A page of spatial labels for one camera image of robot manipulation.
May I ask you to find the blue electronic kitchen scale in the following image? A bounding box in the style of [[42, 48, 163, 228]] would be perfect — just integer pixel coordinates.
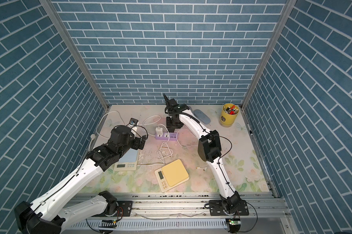
[[113, 149, 139, 172]]

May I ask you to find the white USB wall charger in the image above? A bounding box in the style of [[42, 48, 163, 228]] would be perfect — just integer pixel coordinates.
[[155, 127, 163, 137]]

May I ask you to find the white USB charging cable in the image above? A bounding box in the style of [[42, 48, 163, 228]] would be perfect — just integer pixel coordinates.
[[140, 114, 200, 164]]

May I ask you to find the yellow electronic kitchen scale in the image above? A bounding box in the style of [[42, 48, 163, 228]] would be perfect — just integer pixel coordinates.
[[154, 159, 190, 193]]

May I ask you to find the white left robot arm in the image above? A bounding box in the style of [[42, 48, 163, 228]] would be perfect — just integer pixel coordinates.
[[14, 124, 148, 234]]

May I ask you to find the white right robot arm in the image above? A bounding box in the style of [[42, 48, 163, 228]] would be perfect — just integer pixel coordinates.
[[163, 94, 241, 215]]

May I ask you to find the purple power strip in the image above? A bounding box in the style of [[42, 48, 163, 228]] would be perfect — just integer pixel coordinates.
[[155, 132, 177, 141]]

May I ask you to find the blue pencil case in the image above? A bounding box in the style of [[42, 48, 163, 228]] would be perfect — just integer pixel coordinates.
[[193, 109, 211, 124]]

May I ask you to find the yellow pen cup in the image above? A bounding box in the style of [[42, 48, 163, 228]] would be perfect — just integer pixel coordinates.
[[219, 103, 239, 127]]

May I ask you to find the floral table mat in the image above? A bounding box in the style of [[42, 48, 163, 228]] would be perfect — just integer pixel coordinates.
[[82, 105, 269, 193]]

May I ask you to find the aluminium mounting rail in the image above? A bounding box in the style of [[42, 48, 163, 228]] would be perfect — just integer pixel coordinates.
[[46, 191, 291, 220]]

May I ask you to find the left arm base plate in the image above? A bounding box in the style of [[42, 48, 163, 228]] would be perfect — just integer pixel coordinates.
[[104, 200, 133, 218]]

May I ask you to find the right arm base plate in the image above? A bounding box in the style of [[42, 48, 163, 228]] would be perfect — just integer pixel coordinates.
[[204, 200, 249, 216]]

